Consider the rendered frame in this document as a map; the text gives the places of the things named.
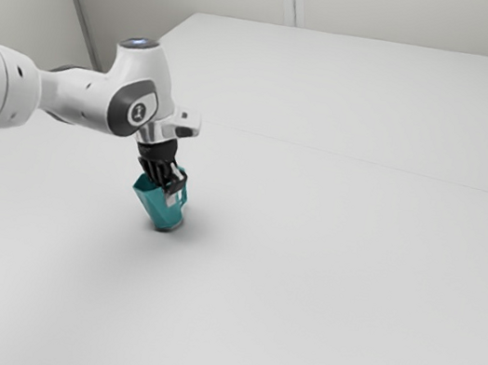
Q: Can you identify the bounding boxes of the teal faceted mug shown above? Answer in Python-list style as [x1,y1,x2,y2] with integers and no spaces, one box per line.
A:
[125,159,195,235]

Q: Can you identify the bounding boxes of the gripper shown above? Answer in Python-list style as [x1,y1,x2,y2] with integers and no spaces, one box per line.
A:
[126,132,195,209]

